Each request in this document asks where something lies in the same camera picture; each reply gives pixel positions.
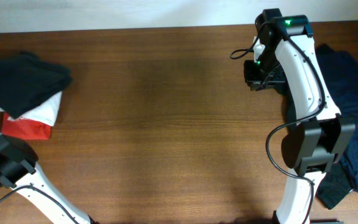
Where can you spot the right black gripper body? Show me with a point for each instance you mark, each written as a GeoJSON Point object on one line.
{"type": "Point", "coordinates": [266, 72]}

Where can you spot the black Nike t-shirt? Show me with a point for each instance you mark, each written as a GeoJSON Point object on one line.
{"type": "Point", "coordinates": [26, 82]}

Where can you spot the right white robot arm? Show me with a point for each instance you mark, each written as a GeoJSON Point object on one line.
{"type": "Point", "coordinates": [284, 54]}

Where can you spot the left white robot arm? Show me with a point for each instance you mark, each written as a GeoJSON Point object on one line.
{"type": "Point", "coordinates": [21, 173]}

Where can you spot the navy blue t-shirt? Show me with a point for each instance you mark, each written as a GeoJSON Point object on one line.
{"type": "Point", "coordinates": [340, 72]}

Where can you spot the dark green t-shirt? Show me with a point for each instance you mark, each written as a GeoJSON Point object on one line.
{"type": "Point", "coordinates": [334, 187]}

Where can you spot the white folded t-shirt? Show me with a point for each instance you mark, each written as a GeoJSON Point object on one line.
{"type": "Point", "coordinates": [45, 113]}

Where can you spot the red folded t-shirt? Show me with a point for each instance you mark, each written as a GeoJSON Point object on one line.
{"type": "Point", "coordinates": [26, 129]}

